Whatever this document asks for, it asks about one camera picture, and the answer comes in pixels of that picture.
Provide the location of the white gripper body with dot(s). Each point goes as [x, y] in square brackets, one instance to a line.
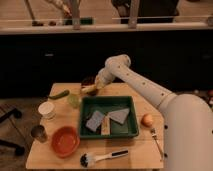
[103, 78]

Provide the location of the yellow banana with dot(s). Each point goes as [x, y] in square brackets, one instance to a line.
[89, 89]

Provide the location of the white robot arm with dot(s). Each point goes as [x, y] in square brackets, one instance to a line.
[188, 137]

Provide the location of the dark purple bowl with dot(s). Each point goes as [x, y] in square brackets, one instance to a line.
[88, 81]

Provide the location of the orange plastic bowl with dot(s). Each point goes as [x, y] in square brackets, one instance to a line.
[65, 141]

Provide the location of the light green cup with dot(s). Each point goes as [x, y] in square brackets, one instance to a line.
[73, 100]

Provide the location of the green plastic tray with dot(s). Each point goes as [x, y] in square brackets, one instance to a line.
[106, 104]

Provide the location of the blue sponge left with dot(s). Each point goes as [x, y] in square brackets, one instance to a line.
[95, 120]

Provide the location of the green cucumber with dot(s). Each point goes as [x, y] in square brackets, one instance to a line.
[59, 95]

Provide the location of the beige block in tray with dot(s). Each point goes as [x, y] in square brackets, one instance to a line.
[105, 126]

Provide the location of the wooden table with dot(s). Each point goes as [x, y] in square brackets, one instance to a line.
[143, 152]

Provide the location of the orange round fruit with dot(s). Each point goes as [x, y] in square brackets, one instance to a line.
[147, 120]

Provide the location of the silver metal cup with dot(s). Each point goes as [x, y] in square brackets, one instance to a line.
[38, 132]

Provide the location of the white handled dish brush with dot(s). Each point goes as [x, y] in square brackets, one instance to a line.
[89, 159]

